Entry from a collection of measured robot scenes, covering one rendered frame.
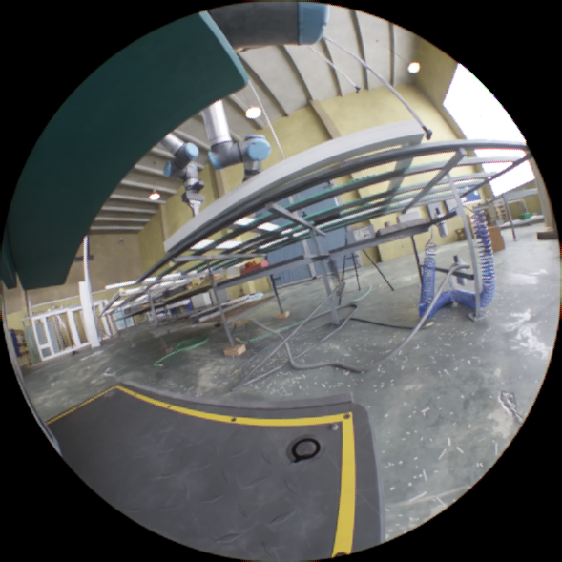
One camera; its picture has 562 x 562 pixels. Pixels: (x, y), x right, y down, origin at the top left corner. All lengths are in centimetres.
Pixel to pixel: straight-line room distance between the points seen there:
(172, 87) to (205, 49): 4
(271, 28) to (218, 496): 54
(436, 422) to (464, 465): 18
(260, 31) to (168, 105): 21
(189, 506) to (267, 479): 9
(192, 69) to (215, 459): 36
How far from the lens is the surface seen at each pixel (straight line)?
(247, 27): 33
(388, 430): 62
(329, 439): 23
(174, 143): 102
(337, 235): 721
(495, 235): 357
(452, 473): 56
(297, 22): 35
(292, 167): 73
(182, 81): 17
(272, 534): 19
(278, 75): 917
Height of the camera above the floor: 50
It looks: 2 degrees down
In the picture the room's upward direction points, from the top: 16 degrees counter-clockwise
